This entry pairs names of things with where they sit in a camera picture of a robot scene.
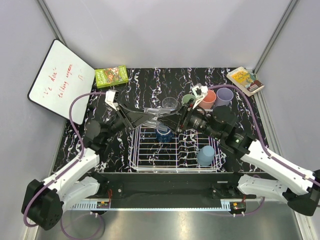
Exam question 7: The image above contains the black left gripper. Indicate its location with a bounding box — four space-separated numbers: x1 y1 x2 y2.
103 102 156 141

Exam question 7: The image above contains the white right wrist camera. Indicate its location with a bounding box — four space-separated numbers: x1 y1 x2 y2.
191 83 208 109

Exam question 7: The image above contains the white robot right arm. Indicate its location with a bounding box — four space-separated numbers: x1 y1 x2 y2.
158 105 320 217

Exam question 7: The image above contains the light blue plastic cup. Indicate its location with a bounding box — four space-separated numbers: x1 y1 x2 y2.
196 145 215 167

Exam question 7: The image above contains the white wire dish rack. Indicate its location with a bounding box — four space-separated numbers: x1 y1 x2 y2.
128 126 226 173

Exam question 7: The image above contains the green plastic cup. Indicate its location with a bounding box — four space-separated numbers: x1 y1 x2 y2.
181 94 196 106

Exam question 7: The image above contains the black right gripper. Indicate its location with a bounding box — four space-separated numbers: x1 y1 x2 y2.
157 98 222 141

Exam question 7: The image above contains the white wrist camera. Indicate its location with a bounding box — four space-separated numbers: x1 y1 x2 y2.
105 89 119 110
191 83 208 109

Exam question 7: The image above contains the clear glass tumbler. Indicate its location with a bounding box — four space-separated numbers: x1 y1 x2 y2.
161 97 179 110
142 108 174 131

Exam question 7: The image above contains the white slotted cable duct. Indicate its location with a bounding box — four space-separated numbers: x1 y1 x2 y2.
70 200 110 211

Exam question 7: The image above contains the yellow paperback book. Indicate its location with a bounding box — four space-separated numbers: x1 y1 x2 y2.
227 66 255 89

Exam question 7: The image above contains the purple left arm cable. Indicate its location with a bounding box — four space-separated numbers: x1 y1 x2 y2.
22 91 108 239

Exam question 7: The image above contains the pink plastic cup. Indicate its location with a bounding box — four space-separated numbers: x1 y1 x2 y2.
198 89 217 110

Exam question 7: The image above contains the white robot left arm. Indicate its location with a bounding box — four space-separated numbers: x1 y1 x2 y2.
21 104 155 230

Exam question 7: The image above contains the white dry-erase board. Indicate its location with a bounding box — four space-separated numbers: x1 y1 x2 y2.
27 39 95 125

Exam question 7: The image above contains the dark blue ceramic mug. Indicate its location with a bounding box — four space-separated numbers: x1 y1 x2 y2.
155 123 173 143

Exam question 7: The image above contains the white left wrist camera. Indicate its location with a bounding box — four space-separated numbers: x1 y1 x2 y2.
105 89 119 110

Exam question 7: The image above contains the green paperback book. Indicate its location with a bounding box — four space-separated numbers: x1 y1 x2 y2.
95 65 129 89

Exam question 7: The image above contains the red paperback book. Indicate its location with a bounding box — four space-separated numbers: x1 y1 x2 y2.
244 79 265 97

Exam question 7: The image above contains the lilac plastic cup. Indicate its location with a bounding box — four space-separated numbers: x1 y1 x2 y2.
214 87 234 107

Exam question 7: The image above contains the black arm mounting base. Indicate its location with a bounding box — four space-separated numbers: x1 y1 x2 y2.
89 172 242 210

